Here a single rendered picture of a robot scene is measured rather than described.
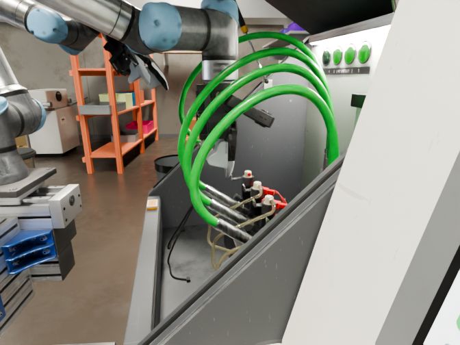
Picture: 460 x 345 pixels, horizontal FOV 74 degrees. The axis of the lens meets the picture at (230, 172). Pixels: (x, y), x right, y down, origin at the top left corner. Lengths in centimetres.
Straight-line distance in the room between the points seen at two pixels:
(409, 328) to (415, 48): 24
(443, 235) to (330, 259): 14
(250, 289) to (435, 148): 26
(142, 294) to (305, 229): 34
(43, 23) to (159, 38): 41
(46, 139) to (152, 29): 541
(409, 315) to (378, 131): 17
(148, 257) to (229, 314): 33
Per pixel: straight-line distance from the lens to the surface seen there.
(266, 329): 47
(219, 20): 64
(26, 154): 320
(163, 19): 58
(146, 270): 68
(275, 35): 76
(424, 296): 28
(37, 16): 94
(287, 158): 109
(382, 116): 35
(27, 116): 114
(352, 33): 82
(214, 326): 44
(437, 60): 32
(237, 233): 49
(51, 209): 101
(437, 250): 27
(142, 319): 57
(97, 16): 68
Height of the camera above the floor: 133
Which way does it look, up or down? 18 degrees down
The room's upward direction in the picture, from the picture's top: straight up
